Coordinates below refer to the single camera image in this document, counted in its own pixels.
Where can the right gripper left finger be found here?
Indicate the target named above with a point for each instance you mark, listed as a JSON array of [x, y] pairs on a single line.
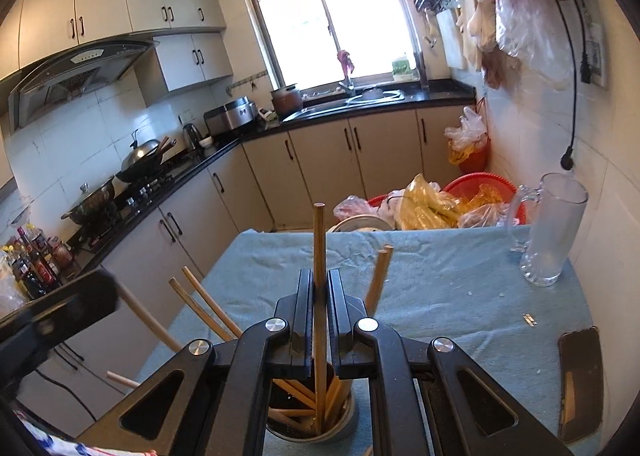
[[212, 399]]

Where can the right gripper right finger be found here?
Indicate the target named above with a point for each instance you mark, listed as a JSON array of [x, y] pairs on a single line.
[[427, 398]]

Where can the dark perforated utensil holder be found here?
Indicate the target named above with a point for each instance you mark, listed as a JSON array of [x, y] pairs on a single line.
[[293, 409]]

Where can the teal table cloth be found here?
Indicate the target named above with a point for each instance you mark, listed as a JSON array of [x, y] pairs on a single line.
[[463, 284]]

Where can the black smartphone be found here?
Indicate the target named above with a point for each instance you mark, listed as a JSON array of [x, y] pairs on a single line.
[[582, 384]]

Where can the steel cooking pot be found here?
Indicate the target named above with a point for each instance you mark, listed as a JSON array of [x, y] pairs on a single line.
[[92, 199]]

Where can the black wok with lid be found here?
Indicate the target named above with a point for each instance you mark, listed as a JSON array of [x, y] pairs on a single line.
[[144, 159]]

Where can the red plastic basin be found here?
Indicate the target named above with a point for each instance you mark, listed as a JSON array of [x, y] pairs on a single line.
[[468, 186]]

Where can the clear glass pitcher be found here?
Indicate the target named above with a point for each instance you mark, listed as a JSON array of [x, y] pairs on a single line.
[[560, 201]]

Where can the electric kettle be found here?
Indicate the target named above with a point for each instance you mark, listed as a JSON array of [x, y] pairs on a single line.
[[192, 137]]

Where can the range hood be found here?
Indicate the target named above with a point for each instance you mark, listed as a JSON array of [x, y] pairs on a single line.
[[71, 74]]

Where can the silver rice cooker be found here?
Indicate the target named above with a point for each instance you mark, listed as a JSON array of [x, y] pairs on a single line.
[[230, 116]]

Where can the brown clay pot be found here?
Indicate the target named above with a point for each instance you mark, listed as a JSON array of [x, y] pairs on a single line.
[[286, 100]]

